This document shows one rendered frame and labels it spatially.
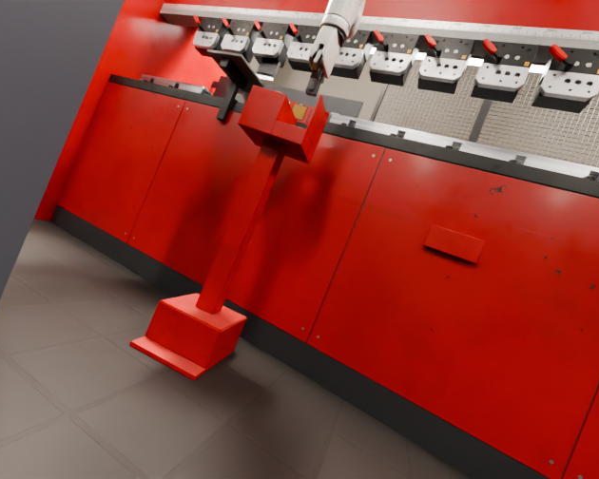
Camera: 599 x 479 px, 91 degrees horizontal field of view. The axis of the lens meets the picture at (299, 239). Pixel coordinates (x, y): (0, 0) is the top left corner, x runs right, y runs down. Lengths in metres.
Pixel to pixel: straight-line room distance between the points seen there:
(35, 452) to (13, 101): 0.61
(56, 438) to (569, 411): 1.10
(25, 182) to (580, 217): 1.36
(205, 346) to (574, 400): 0.96
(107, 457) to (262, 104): 0.83
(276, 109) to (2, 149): 0.60
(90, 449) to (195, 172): 1.05
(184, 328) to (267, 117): 0.62
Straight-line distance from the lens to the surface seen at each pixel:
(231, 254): 0.88
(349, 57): 1.46
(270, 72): 1.62
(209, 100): 1.52
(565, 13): 1.52
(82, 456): 0.63
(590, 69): 1.42
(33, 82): 0.83
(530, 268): 1.04
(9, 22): 0.82
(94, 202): 1.83
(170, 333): 0.90
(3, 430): 0.66
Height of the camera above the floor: 0.41
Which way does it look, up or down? level
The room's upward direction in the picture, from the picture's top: 22 degrees clockwise
